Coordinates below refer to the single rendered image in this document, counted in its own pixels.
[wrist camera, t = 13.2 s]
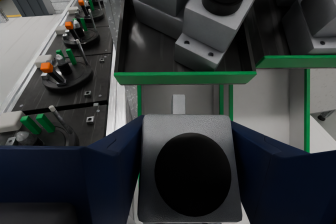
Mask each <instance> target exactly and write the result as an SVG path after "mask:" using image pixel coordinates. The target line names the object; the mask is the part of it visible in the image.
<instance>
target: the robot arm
mask: <svg viewBox="0 0 336 224"><path fill-rule="evenodd" d="M144 116H145V115H140V116H138V117H137V118H135V119H133V120H132V121H130V122H129V123H127V124H125V125H124V126H122V127H120V128H119V129H117V130H115V131H114V132H112V133H110V134H109V135H107V136H105V137H104V138H102V139H100V140H98V141H96V142H94V143H92V144H90V145H88V146H33V145H0V224H127V220H128V216H129V212H130V208H131V204H132V201H133V197H134V193H135V189H136V185H137V181H138V177H139V173H140V161H141V144H142V127H143V118H144ZM230 122H231V130H232V138H233V146H234V154H235V162H236V170H237V178H238V185H239V193H240V201H241V203H242V206H243V208H244V210H245V213H246V215H247V217H248V220H249V222H250V224H336V150H330V151H323V152H316V153H309V152H306V151H304V150H301V149H299V148H296V147H293V146H291V145H288V144H286V143H283V142H280V141H278V140H276V139H273V138H271V137H269V136H266V135H264V134H262V133H259V132H257V131H255V130H252V129H250V128H248V127H246V126H243V125H241V124H239V123H236V122H234V121H232V120H230Z"/></svg>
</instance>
